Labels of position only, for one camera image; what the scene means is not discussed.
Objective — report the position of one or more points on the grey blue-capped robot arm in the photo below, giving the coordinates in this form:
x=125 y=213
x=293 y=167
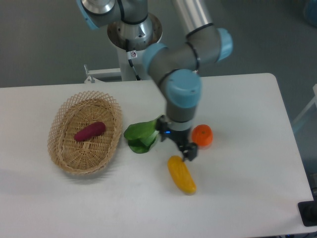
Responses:
x=173 y=71

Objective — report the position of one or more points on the woven wicker basket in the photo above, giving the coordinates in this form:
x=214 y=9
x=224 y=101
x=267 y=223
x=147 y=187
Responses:
x=78 y=112

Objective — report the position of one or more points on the yellow squash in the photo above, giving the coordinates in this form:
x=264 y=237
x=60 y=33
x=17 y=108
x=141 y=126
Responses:
x=181 y=175

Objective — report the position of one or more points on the green bok choy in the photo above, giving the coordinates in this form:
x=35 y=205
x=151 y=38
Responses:
x=141 y=136

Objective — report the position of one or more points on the orange tangerine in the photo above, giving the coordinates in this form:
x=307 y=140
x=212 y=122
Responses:
x=202 y=135

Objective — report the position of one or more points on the white metal base frame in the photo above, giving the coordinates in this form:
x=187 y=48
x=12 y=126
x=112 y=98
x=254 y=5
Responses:
x=104 y=75

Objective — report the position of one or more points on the white frame right edge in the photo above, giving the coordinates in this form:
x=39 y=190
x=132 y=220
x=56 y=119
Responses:
x=308 y=110

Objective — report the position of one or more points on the black device at table edge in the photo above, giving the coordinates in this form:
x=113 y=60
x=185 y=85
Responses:
x=308 y=213

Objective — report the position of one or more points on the purple sweet potato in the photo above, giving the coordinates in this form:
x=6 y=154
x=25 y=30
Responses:
x=95 y=129

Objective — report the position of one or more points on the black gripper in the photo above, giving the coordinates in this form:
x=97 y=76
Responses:
x=178 y=132

